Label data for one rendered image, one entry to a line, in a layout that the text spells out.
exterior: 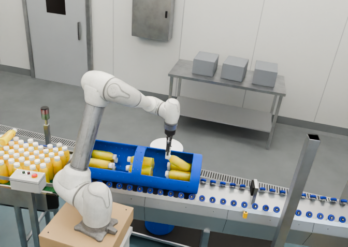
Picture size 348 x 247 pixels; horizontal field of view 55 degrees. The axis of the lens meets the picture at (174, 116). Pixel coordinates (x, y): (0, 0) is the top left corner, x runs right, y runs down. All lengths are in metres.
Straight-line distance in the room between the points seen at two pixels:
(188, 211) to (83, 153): 0.97
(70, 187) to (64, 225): 0.23
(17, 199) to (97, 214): 1.01
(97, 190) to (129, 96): 0.52
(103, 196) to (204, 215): 0.93
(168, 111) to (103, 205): 0.72
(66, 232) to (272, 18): 4.17
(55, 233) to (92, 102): 0.73
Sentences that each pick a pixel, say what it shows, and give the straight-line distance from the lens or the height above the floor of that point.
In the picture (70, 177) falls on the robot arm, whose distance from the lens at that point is 1.92.
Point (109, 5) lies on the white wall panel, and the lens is 5.73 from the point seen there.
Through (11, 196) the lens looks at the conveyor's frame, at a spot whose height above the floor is 0.82.
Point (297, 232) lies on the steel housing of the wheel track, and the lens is 2.66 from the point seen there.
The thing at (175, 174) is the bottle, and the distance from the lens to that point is 2.37.
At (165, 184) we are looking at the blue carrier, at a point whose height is 1.07.
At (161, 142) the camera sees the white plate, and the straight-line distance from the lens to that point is 2.85.
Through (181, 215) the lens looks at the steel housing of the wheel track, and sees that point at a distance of 2.54.
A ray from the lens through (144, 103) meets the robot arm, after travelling 1.83.
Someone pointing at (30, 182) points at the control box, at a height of 1.09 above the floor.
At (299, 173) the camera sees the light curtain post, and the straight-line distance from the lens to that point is 2.03.
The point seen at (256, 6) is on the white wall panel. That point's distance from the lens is 5.20.
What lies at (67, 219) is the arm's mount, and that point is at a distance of 2.07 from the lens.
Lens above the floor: 2.58
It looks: 28 degrees down
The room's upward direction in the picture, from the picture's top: 6 degrees clockwise
